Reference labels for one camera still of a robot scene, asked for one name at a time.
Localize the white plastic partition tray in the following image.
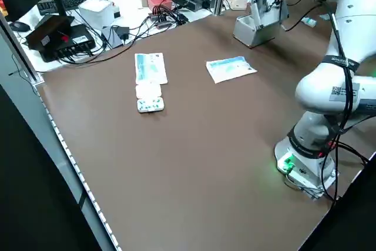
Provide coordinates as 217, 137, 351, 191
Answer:
237, 15, 258, 30

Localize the aluminium first-aid case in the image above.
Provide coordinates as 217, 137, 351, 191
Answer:
233, 0, 290, 49

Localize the red open box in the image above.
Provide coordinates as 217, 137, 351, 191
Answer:
146, 0, 173, 14

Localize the open white plastic pill box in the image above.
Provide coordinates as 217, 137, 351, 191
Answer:
135, 83, 166, 115

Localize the large flat blue white packet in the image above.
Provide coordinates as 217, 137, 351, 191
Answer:
205, 55, 259, 85

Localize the grey usb hub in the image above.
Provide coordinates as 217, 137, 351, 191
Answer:
148, 12, 174, 30

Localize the long white teal pouch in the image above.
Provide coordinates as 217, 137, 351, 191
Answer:
134, 52, 169, 85

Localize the black power adapter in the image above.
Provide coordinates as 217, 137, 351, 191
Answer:
116, 26, 130, 42

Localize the white cube printer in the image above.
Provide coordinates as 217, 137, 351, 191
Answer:
78, 0, 122, 28

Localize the black keyboard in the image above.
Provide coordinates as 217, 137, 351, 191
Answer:
36, 0, 108, 16

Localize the dark brown box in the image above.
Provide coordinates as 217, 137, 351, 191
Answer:
25, 15, 76, 51

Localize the black computer mouse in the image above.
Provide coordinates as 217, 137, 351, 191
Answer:
8, 21, 32, 32

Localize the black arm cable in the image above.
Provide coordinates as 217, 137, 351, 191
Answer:
321, 1, 358, 202

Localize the black base cable bundle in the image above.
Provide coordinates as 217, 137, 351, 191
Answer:
334, 142, 371, 165

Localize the black network switch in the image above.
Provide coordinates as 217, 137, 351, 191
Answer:
39, 24, 96, 63

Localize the aluminium table edge rail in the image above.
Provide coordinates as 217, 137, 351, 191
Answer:
0, 14, 123, 251

